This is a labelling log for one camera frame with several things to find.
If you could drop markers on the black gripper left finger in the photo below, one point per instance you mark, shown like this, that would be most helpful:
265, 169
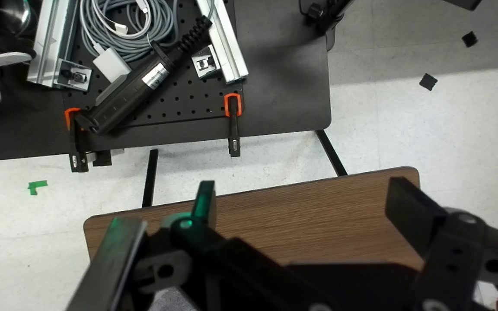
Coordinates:
209, 271

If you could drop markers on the black table with pegboard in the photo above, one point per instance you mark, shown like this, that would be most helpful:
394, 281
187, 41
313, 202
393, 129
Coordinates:
287, 89

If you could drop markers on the white power adapter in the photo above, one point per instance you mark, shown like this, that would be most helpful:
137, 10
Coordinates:
111, 63

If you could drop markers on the left orange black clamp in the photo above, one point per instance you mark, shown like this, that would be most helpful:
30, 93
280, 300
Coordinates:
76, 153

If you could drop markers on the black cylindrical tool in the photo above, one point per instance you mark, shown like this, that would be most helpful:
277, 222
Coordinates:
139, 84

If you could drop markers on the orange black clamp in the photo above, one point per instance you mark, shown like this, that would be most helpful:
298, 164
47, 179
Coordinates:
76, 153
232, 108

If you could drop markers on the wooden table top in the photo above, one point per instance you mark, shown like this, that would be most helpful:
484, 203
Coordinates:
336, 219

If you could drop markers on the left aluminium extrusion rail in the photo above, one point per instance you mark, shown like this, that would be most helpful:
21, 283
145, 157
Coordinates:
54, 41

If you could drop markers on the right orange black clamp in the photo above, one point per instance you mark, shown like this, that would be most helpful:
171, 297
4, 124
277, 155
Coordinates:
232, 108

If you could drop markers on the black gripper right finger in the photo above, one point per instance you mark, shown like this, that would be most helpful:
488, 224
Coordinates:
458, 248

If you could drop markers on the right aluminium extrusion rail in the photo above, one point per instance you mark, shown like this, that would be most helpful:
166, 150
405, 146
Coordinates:
223, 39

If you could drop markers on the metal corner bracket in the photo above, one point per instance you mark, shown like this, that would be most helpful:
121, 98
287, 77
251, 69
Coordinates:
204, 62

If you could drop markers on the aluminium extrusion rail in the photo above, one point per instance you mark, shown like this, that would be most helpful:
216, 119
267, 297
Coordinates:
54, 41
223, 39

